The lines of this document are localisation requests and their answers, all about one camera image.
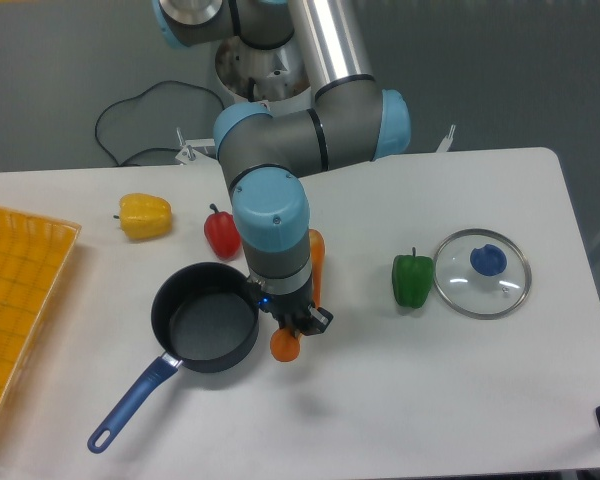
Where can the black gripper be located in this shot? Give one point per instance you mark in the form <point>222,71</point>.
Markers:
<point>296,310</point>

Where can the long orange bread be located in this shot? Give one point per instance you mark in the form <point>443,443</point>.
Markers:
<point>285,342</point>

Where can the black pot with blue handle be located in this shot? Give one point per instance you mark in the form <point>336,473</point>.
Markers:
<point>205,320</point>

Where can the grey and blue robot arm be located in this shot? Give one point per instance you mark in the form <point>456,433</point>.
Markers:
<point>264,156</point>

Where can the red bell pepper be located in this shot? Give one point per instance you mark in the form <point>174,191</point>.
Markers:
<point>221,233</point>

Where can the green bell pepper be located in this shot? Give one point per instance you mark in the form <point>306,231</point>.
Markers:
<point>412,279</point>

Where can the yellow bell pepper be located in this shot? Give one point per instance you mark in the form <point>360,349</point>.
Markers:
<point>143,216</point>

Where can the glass lid with blue knob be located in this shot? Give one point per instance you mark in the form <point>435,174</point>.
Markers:
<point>481,274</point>

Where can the orange plastic basket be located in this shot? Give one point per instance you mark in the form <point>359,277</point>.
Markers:
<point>34,250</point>

